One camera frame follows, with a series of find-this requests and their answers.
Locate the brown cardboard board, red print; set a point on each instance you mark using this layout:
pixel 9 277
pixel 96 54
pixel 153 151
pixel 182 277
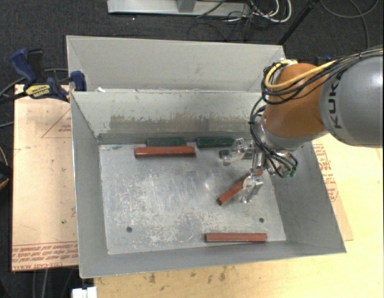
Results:
pixel 42 178

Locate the red-brown flat block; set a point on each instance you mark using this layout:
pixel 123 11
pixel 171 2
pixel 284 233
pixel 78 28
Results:
pixel 230 194
pixel 165 151
pixel 236 237

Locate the dark green flat block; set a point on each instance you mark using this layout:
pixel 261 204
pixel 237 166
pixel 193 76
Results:
pixel 224 153
pixel 167 141
pixel 215 142

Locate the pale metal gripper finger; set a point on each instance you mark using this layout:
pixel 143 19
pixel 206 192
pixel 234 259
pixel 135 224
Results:
pixel 239 149
pixel 253 188

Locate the grey metal bin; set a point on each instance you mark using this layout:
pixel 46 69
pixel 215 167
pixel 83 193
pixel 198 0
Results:
pixel 167 194

